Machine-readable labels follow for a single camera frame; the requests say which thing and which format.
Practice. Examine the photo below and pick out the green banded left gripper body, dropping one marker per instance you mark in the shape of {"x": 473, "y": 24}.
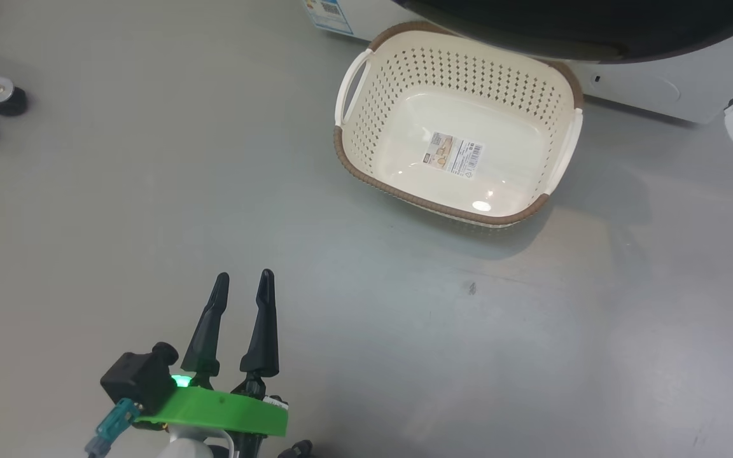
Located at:
{"x": 226, "y": 410}

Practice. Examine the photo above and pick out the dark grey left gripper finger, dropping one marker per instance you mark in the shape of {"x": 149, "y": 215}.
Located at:
{"x": 209, "y": 337}
{"x": 265, "y": 343}

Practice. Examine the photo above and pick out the black glass washing machine door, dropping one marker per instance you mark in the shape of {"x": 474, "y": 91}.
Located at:
{"x": 564, "y": 25}

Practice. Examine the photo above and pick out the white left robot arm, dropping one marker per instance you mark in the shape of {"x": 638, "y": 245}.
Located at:
{"x": 188, "y": 446}

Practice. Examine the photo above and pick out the white front-load washing machine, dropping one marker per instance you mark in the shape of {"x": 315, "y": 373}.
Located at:
{"x": 646, "y": 86}

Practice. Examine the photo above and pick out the cream perforated laundry basket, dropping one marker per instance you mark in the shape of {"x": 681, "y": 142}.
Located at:
{"x": 366, "y": 133}

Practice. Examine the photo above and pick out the basket product label sticker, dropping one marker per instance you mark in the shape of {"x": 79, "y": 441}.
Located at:
{"x": 454, "y": 155}

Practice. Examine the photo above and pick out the blue energy label sticker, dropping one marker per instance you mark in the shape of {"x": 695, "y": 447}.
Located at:
{"x": 328, "y": 14}

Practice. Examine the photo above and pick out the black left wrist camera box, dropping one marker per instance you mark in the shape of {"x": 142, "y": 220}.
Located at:
{"x": 137, "y": 378}

